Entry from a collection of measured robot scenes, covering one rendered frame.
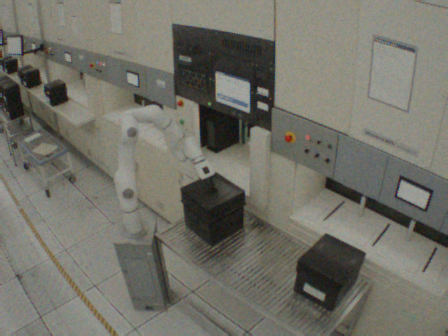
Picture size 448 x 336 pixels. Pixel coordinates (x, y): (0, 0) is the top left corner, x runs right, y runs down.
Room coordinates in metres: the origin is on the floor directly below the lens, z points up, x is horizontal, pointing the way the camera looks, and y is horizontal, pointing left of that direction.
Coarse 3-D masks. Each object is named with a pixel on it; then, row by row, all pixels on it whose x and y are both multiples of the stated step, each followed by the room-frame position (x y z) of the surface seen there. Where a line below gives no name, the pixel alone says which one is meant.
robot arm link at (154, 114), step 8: (128, 112) 2.00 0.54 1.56; (136, 112) 1.98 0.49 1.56; (144, 112) 1.96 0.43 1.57; (152, 112) 1.96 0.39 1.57; (160, 112) 1.98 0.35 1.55; (136, 120) 1.99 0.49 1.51; (144, 120) 1.96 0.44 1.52; (152, 120) 1.96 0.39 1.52; (160, 120) 1.97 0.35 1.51; (168, 120) 2.00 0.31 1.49; (160, 128) 1.99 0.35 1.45
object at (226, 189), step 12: (216, 180) 2.04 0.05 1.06; (228, 180) 2.03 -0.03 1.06; (192, 192) 1.92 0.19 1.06; (204, 192) 1.91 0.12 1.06; (216, 192) 1.91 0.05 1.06; (228, 192) 1.91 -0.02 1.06; (240, 192) 1.91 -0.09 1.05; (192, 204) 1.86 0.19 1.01; (204, 204) 1.80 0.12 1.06; (216, 204) 1.80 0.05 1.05; (228, 204) 1.84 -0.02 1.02; (240, 204) 1.90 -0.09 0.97; (204, 216) 1.77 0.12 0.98; (216, 216) 1.78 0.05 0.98
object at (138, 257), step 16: (112, 240) 1.79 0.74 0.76; (128, 240) 1.80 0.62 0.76; (144, 240) 1.80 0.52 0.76; (128, 256) 1.78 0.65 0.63; (144, 256) 1.78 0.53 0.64; (128, 272) 1.78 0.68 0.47; (144, 272) 1.78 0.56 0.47; (160, 272) 1.87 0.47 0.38; (128, 288) 1.78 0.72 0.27; (144, 288) 1.78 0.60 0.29; (160, 288) 1.78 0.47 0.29; (144, 304) 1.78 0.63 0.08; (160, 304) 1.78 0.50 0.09
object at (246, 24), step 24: (192, 0) 2.46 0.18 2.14; (216, 0) 2.31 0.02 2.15; (240, 0) 2.17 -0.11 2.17; (264, 0) 2.05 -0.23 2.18; (192, 24) 2.47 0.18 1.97; (216, 24) 2.31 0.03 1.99; (240, 24) 2.17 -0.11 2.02; (264, 24) 2.05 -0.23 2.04; (192, 72) 2.48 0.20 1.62; (216, 96) 2.32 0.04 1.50; (192, 120) 2.50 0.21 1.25
